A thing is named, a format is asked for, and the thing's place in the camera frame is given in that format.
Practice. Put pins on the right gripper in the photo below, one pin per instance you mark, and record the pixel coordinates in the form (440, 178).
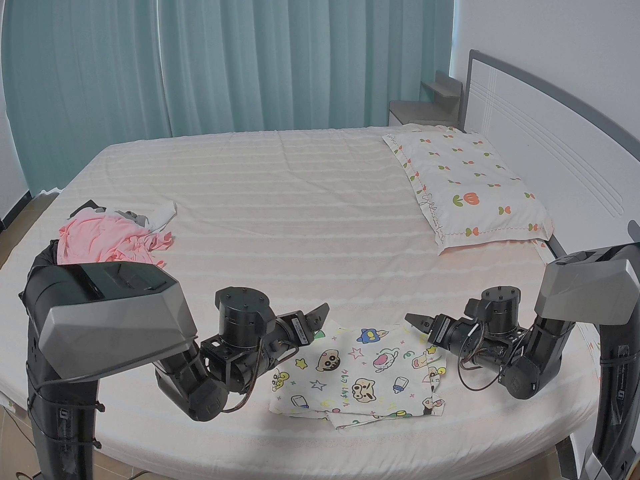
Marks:
(455, 335)

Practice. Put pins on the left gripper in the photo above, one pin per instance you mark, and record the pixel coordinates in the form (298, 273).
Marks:
(300, 330)

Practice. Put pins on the white printed pyjama top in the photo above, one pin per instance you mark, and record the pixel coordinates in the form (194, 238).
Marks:
(360, 373)

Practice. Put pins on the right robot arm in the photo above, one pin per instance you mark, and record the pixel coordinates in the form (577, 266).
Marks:
(585, 288)

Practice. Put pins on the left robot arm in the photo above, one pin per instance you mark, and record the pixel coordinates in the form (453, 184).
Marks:
(115, 318)

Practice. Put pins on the bed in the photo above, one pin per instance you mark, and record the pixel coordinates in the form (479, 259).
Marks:
(300, 193)

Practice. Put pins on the white printed pillow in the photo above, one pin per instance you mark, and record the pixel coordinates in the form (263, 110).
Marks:
(470, 188)

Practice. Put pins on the white garment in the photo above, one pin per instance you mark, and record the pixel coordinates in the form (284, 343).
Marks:
(162, 213)

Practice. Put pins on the grey bedside table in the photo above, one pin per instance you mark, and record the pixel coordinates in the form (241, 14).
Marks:
(425, 110)

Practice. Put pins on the grey garment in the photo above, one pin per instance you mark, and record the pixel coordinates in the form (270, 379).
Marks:
(132, 217)

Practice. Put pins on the pink garment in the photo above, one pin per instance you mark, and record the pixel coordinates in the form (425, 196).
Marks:
(105, 238)

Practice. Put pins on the black garment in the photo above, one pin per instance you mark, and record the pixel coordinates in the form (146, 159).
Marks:
(85, 208)

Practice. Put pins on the blue-green curtain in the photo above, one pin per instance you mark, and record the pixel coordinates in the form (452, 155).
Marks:
(300, 43)
(90, 68)

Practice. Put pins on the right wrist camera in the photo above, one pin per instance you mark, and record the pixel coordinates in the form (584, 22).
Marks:
(474, 308)

